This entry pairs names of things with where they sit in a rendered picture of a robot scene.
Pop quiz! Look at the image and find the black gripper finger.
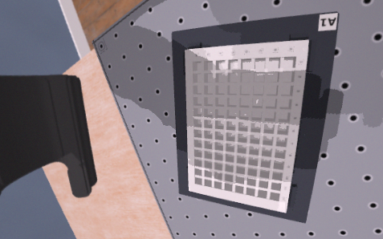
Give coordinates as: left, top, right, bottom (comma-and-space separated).
0, 75, 97, 198

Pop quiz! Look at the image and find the grey flat base plate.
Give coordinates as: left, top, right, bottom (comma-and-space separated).
92, 0, 383, 239

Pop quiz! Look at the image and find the grey well plate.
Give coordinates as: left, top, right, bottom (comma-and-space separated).
185, 40, 309, 213

